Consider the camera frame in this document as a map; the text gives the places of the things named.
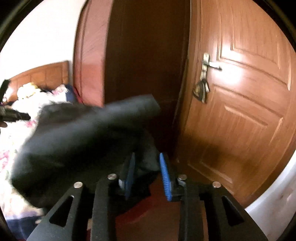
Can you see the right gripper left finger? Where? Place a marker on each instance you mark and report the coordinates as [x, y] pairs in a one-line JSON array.
[[68, 219]]

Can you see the yellow plush toy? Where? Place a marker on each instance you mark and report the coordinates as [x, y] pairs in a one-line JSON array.
[[27, 90]]

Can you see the wooden room door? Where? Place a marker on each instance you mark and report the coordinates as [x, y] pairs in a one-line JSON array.
[[244, 135]]

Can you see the person's left hand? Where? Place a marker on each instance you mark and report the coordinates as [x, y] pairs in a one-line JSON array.
[[3, 124]]

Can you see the wooden louvered wardrobe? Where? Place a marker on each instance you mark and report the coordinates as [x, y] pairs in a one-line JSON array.
[[129, 48]]

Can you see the brass door handle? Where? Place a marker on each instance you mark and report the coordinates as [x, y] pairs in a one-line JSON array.
[[201, 89]]

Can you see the black jacket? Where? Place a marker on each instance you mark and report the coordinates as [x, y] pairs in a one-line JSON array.
[[75, 142]]

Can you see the wooden bed headboard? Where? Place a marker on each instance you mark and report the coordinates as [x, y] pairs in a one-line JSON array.
[[47, 77]]

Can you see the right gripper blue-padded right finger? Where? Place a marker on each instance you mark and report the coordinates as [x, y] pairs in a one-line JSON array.
[[207, 211]]

